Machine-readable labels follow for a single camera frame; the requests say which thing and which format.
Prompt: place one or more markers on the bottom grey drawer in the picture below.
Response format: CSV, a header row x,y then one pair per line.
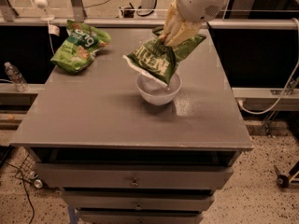
x,y
118,217

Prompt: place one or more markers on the clear water bottle on ledge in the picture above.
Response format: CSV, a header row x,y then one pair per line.
x,y
16,77

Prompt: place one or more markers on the top grey drawer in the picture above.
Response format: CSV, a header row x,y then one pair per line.
x,y
133,176

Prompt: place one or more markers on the white bowl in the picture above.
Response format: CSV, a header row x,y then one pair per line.
x,y
154,93

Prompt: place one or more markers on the light green snack bag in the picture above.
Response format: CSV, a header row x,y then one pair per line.
x,y
78,51

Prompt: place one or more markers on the grey drawer cabinet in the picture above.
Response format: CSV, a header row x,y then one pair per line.
x,y
99,118

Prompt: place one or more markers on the black caster wheel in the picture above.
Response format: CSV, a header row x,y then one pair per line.
x,y
282,180

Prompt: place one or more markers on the grey drawer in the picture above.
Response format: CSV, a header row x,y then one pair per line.
x,y
133,176
118,217
138,201

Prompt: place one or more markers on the wire basket with cans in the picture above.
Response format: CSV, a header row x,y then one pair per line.
x,y
28,174

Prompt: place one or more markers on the middle grey drawer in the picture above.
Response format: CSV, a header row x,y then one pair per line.
x,y
138,201

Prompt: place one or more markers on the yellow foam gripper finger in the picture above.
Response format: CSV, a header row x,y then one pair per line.
x,y
190,29
169,20

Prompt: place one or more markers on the green Kettle jalapeno chip bag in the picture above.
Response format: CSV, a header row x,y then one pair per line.
x,y
158,62

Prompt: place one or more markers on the white round device on stand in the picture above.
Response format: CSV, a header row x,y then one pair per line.
x,y
43,5

